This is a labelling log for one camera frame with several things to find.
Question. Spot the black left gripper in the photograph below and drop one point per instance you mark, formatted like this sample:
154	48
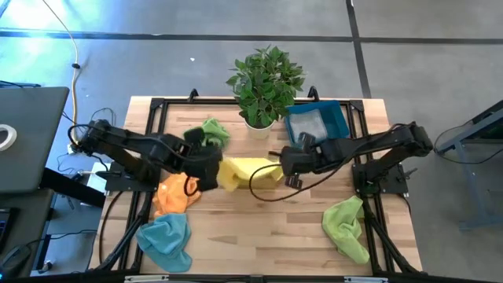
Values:
204	165

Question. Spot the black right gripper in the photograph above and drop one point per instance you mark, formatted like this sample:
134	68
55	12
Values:
298	161

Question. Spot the dark green microfiber towel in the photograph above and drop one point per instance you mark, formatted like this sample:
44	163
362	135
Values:
216	131

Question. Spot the grey microfiber towel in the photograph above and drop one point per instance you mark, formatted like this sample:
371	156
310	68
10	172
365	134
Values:
310	123

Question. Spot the orange microfiber towel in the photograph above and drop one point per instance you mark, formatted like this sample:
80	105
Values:
173	196

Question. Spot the yellow microfiber towel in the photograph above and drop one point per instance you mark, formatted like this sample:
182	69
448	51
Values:
247	169

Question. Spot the lime green microfiber towel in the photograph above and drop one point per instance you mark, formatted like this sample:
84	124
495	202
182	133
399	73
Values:
344	224

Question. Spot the blue microfiber towel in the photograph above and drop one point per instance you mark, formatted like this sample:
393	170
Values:
165	239

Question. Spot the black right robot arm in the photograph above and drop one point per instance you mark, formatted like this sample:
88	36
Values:
373	145

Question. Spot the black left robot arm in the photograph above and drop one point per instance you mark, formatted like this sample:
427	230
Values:
129	145

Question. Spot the white plant pot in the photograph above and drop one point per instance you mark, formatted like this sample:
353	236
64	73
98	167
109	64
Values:
259	132

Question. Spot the blue plastic basket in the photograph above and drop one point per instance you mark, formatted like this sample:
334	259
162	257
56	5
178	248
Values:
338	118

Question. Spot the green leafy plant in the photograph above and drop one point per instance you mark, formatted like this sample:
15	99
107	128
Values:
263	86

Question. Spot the white label strip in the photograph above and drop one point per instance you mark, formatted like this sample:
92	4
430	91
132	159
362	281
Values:
145	278
365	280

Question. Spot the grey laptop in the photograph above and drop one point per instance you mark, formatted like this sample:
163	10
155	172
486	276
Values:
31	137

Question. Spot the blue-grey metal stand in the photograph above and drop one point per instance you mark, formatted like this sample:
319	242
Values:
471	129

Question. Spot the black side desk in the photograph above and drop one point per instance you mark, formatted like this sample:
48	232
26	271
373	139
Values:
31	228

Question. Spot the white tape roll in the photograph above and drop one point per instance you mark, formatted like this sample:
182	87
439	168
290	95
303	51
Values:
13	137

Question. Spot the black keyboard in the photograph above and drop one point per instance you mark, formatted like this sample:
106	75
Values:
4	228

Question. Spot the black computer mouse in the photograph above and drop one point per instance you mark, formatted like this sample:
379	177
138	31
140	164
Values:
13	259

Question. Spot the black metal table frame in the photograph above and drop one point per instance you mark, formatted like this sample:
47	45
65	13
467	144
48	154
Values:
220	101

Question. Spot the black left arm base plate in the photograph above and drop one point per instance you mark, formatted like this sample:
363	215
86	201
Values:
118	184

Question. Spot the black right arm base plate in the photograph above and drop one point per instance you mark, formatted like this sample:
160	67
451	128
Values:
395	184

